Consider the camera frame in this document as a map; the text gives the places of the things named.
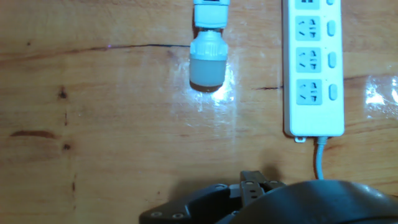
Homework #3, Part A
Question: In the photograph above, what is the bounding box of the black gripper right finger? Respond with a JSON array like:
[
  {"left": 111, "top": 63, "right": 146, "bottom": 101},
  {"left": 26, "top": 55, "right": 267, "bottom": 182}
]
[{"left": 266, "top": 180, "right": 287, "bottom": 192}]

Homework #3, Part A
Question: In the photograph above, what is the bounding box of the white plug adapter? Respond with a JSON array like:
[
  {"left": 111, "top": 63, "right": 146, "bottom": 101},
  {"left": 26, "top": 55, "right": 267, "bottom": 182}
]
[{"left": 188, "top": 0, "right": 231, "bottom": 93}]

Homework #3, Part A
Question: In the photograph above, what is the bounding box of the white power strip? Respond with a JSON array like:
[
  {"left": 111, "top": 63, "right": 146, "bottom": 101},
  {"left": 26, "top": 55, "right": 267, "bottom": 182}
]
[{"left": 281, "top": 0, "right": 346, "bottom": 143}]

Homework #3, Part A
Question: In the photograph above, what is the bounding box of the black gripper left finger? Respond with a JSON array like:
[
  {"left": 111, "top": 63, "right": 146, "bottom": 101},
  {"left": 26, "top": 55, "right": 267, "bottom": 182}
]
[{"left": 139, "top": 170, "right": 269, "bottom": 224}]

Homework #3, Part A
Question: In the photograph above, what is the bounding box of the grey power strip cable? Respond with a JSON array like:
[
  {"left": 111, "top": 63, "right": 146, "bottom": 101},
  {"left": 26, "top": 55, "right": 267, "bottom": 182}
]
[{"left": 314, "top": 136, "right": 329, "bottom": 181}]

